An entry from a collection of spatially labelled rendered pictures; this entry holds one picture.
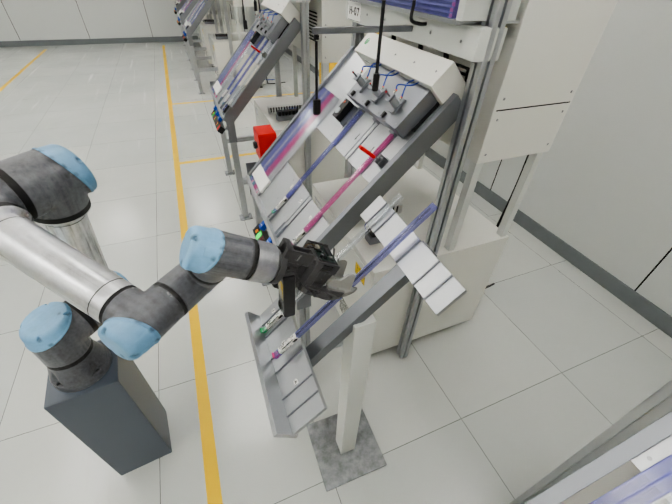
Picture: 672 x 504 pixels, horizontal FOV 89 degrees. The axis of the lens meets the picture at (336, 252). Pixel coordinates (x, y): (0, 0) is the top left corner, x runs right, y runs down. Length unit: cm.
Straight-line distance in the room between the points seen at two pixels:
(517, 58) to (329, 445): 146
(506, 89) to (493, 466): 136
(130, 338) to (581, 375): 194
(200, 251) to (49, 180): 40
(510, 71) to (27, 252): 115
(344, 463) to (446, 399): 54
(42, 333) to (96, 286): 48
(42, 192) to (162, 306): 36
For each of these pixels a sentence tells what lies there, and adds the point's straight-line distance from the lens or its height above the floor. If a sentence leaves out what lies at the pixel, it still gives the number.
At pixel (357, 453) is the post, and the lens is 156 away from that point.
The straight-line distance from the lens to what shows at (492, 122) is 118.
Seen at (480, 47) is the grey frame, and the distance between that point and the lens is 100.
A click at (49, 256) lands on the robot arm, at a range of 71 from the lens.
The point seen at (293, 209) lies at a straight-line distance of 125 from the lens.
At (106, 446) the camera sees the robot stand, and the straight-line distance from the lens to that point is 151.
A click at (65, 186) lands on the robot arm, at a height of 113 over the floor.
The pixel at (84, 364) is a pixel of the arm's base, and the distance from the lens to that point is 121.
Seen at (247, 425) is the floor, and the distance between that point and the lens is 164.
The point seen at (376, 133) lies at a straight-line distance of 116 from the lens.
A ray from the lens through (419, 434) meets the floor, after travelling 164.
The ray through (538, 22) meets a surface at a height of 138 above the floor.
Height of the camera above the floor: 149
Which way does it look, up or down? 41 degrees down
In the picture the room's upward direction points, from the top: 2 degrees clockwise
